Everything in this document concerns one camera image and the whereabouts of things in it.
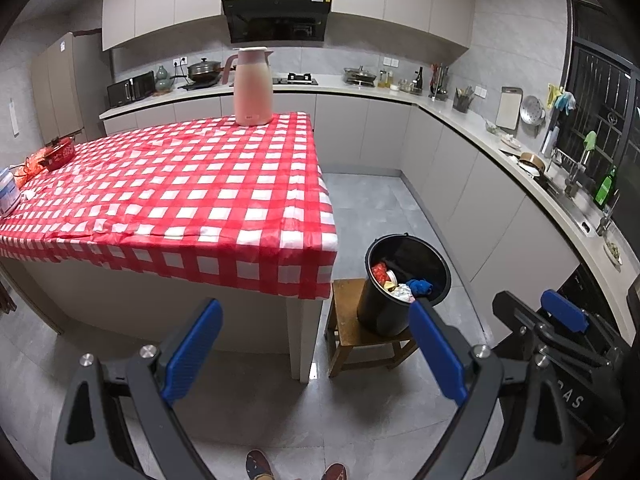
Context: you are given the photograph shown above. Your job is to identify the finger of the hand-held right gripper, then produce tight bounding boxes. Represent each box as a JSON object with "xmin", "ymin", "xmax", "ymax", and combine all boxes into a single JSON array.
[
  {"xmin": 541, "ymin": 289, "xmax": 632, "ymax": 358},
  {"xmin": 492, "ymin": 291, "xmax": 608, "ymax": 368}
]

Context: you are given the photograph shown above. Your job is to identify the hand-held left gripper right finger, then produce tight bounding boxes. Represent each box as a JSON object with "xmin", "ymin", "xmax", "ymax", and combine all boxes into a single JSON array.
[{"xmin": 409, "ymin": 298, "xmax": 576, "ymax": 480}]

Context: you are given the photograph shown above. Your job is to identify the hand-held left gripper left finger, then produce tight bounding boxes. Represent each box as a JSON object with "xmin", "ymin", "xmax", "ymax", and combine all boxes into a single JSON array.
[{"xmin": 52, "ymin": 298, "xmax": 224, "ymax": 480}]

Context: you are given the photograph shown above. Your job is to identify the black plastic bucket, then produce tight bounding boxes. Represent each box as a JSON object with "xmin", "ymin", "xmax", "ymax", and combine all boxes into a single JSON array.
[{"xmin": 356, "ymin": 233, "xmax": 452, "ymax": 336}]

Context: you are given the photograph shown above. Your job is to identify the wooden stool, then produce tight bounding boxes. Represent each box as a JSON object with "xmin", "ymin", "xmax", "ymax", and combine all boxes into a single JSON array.
[{"xmin": 324, "ymin": 278, "xmax": 418, "ymax": 378}]

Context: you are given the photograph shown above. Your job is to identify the green detergent bottle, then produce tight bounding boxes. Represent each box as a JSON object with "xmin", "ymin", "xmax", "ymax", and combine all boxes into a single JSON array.
[{"xmin": 593, "ymin": 166, "xmax": 618, "ymax": 208}]

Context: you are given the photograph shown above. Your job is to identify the person's left shoe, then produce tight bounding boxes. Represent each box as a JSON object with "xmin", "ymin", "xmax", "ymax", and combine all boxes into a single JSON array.
[{"xmin": 246, "ymin": 449, "xmax": 276, "ymax": 480}]

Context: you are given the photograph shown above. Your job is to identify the red white checkered tablecloth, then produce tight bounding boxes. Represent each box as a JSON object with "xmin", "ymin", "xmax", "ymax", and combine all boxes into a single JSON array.
[{"xmin": 0, "ymin": 111, "xmax": 340, "ymax": 301}]

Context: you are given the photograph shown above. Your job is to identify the round steel strainer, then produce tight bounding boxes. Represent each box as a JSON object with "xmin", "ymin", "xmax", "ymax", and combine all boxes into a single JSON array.
[{"xmin": 519, "ymin": 96, "xmax": 545, "ymax": 126}]

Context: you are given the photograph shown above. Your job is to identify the white cutting board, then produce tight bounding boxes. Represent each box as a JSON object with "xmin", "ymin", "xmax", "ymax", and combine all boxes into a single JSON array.
[{"xmin": 495, "ymin": 86, "xmax": 523, "ymax": 131}]

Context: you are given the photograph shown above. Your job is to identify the yellow blue rubber gloves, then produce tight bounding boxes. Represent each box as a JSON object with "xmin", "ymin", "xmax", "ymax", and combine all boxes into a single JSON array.
[{"xmin": 546, "ymin": 83, "xmax": 577, "ymax": 113}]

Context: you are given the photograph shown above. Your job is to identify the black window grille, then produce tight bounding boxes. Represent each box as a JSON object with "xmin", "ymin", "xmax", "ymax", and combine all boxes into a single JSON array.
[{"xmin": 560, "ymin": 0, "xmax": 640, "ymax": 186}]

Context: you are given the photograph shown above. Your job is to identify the red box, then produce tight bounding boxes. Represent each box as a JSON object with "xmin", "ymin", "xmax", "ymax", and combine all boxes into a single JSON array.
[{"xmin": 39, "ymin": 139, "xmax": 76, "ymax": 168}]

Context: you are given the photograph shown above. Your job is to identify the kitchen utensil holder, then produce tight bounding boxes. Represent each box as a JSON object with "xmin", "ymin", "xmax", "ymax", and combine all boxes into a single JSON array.
[{"xmin": 429, "ymin": 63, "xmax": 449, "ymax": 101}]

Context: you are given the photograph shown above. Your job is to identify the clear plastic container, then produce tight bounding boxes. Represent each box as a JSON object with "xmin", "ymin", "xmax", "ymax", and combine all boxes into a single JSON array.
[{"xmin": 0, "ymin": 166, "xmax": 23, "ymax": 216}]

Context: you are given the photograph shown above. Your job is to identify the orange net bag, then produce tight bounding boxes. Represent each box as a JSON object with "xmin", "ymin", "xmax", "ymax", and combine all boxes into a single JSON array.
[{"xmin": 20, "ymin": 150, "xmax": 51, "ymax": 178}]

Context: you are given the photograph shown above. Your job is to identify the pink thermos jug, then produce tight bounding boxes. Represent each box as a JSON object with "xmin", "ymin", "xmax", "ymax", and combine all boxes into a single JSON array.
[{"xmin": 222, "ymin": 46, "xmax": 275, "ymax": 127}]

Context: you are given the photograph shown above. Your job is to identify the black microwave oven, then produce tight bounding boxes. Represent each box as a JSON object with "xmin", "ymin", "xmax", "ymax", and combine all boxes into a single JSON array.
[{"xmin": 106, "ymin": 71, "xmax": 157, "ymax": 108}]

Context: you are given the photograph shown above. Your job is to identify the black pot with lid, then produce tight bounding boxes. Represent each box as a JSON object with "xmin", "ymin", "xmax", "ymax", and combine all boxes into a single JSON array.
[{"xmin": 186, "ymin": 57, "xmax": 222, "ymax": 82}]

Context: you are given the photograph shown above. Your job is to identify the steel pan with lid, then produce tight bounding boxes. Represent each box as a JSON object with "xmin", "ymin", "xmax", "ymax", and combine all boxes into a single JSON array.
[{"xmin": 342, "ymin": 65, "xmax": 378, "ymax": 85}]

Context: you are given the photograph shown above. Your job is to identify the beige refrigerator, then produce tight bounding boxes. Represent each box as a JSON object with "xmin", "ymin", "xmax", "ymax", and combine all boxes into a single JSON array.
[{"xmin": 30, "ymin": 32, "xmax": 108, "ymax": 146}]

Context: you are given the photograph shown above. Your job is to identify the black range hood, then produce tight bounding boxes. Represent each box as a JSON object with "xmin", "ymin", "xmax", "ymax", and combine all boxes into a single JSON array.
[{"xmin": 221, "ymin": 0, "xmax": 333, "ymax": 44}]

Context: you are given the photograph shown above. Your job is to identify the beige upper cabinets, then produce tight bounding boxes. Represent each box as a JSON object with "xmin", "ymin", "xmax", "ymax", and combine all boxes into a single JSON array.
[{"xmin": 101, "ymin": 0, "xmax": 477, "ymax": 58}]

